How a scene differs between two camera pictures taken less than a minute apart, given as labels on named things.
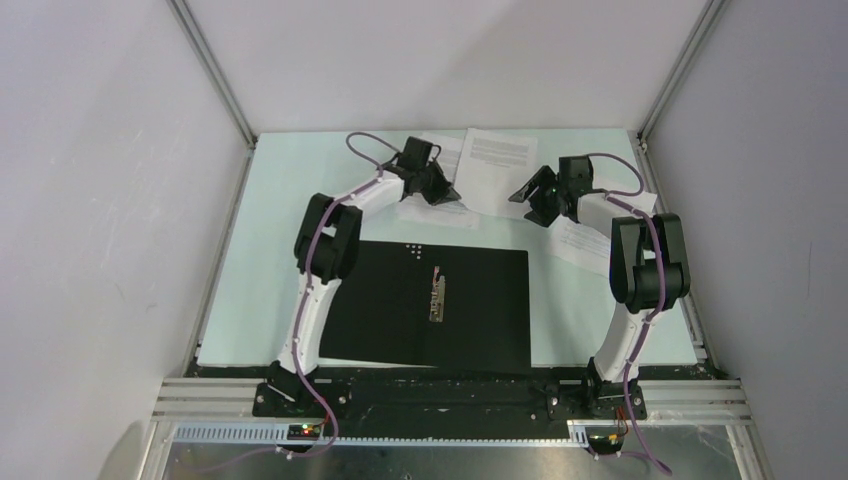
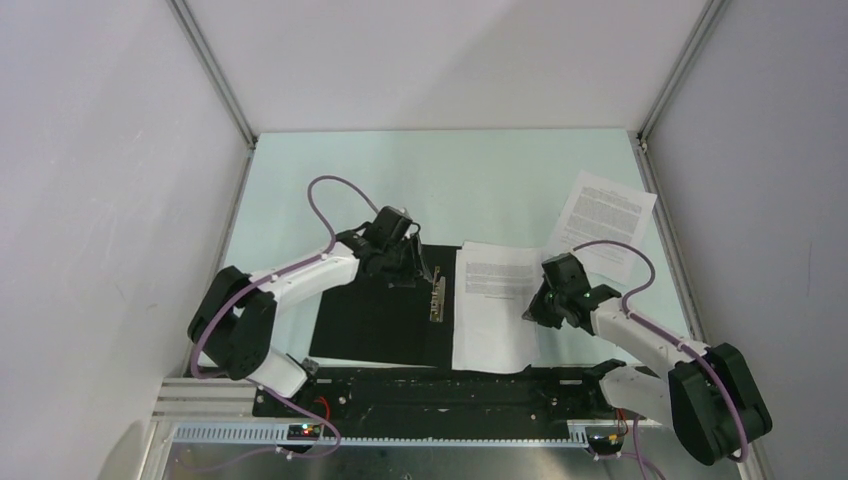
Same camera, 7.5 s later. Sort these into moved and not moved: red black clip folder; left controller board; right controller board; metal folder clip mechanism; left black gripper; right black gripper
Moved: left black gripper; right black gripper
Not moved: metal folder clip mechanism; left controller board; right controller board; red black clip folder
